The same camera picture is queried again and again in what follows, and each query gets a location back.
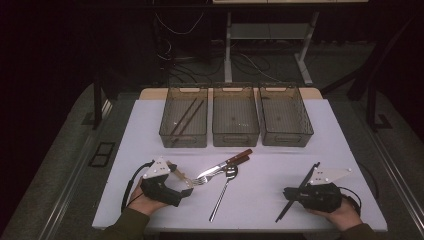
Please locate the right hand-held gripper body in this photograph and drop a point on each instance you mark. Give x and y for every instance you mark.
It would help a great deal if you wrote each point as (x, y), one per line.
(321, 198)

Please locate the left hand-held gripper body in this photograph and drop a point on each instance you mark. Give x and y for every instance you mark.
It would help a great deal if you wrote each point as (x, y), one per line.
(158, 191)

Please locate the metal spoon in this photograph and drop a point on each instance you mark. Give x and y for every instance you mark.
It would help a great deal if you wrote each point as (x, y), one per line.
(221, 196)

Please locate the brown chopstick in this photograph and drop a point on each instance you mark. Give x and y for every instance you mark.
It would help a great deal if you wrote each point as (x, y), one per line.
(184, 116)
(190, 117)

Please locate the smoked plastic bin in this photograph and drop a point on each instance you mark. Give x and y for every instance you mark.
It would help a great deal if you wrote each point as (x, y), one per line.
(285, 115)
(235, 115)
(170, 110)

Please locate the person's left hand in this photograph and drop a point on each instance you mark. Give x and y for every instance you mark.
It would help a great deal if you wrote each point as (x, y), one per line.
(141, 203)

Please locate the person's right hand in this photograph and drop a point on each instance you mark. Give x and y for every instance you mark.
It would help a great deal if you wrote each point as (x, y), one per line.
(346, 215)

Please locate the white table cover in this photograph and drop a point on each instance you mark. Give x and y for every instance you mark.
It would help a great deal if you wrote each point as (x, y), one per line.
(253, 206)

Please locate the black stand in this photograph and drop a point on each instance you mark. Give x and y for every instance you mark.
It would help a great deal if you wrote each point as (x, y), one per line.
(97, 110)
(370, 110)

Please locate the metal floor rail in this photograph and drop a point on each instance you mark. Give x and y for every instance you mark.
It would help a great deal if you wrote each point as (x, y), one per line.
(80, 166)
(400, 186)

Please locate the white metal desk frame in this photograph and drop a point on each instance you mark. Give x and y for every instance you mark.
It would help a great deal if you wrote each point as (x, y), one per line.
(266, 31)

